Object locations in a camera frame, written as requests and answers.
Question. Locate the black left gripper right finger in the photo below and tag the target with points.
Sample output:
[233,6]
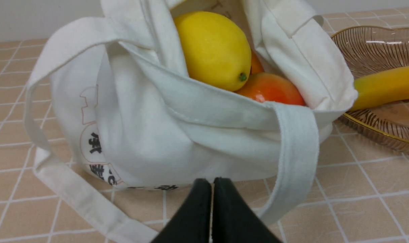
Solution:
[233,221]

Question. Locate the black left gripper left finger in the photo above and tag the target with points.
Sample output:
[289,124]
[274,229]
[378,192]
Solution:
[191,222]

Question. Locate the yellow lemon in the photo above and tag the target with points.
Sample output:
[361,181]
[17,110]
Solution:
[216,50]

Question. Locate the white cloth tote bag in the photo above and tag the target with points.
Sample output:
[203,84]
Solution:
[133,118]

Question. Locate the orange fruit behind lemon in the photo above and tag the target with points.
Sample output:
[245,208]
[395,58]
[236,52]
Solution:
[256,66]

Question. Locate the amber glass fruit bowl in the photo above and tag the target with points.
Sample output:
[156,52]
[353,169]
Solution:
[378,58]

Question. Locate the red orange pomegranate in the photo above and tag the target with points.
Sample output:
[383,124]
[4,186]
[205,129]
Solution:
[263,87]

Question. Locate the yellow banana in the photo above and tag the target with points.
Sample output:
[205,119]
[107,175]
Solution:
[382,88]

